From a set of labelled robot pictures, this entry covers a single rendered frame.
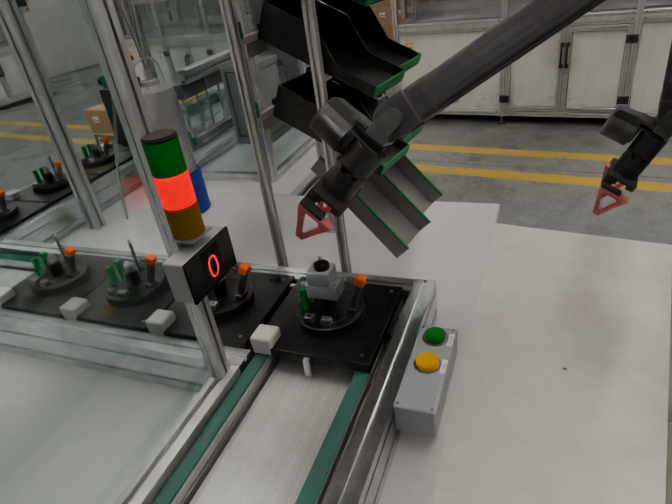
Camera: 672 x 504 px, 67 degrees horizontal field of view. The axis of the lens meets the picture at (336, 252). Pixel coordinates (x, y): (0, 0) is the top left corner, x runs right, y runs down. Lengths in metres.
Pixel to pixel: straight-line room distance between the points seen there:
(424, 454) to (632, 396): 0.39
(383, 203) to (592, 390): 0.59
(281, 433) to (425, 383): 0.26
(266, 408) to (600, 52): 4.30
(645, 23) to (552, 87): 0.78
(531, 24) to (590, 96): 4.15
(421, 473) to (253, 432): 0.29
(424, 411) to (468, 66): 0.53
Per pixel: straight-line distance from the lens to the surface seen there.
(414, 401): 0.87
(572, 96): 4.96
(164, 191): 0.77
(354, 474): 0.81
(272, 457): 0.90
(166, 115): 1.76
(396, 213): 1.24
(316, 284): 0.98
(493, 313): 1.21
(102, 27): 0.74
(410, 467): 0.92
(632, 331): 1.21
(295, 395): 0.97
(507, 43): 0.80
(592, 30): 4.82
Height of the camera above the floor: 1.61
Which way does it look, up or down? 31 degrees down
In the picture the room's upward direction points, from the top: 9 degrees counter-clockwise
